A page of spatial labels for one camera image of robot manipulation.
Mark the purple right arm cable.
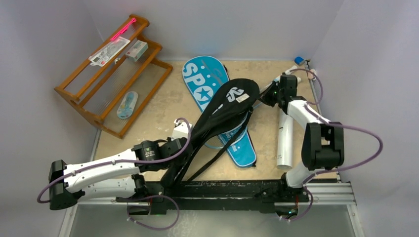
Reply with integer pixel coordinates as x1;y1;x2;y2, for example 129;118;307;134
290;68;383;186

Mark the wooden shelf rack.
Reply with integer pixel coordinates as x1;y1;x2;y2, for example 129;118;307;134
55;14;173;139

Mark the blue white plastic packet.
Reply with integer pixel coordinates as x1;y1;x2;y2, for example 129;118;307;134
117;91;138;119

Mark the pink white clip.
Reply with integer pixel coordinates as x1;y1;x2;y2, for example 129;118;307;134
307;69;317;81

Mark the small white box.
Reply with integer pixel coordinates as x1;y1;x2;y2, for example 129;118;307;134
125;40;148;62

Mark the black Crossway racket cover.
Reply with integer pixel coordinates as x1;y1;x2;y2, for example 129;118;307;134
160;78;259;188

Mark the small blue block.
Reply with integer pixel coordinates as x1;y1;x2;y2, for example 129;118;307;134
294;56;306;66

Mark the black metal base frame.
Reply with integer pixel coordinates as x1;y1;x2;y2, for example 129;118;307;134
67;175;356;217

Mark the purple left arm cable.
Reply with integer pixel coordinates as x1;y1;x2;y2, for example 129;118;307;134
37;118;193;204

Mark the white shuttlecock tube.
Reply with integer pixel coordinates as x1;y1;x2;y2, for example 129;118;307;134
277;110;293;171

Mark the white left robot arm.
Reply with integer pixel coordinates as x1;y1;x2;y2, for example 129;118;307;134
47;138;192;210

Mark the clear stationery packet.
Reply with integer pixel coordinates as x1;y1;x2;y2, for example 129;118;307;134
88;36;130;67

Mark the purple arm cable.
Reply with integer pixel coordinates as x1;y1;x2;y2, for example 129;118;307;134
37;118;193;204
290;68;383;186

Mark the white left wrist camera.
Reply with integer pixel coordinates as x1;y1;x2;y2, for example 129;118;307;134
170;119;193;140

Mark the blue racket cover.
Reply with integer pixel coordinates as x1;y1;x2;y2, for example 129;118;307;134
182;56;256;168

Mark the light blue badminton racket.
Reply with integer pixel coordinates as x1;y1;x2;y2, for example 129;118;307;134
260;66;298;92
204;77;302;150

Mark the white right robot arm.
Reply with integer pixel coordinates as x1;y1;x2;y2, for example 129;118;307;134
261;74;344;201

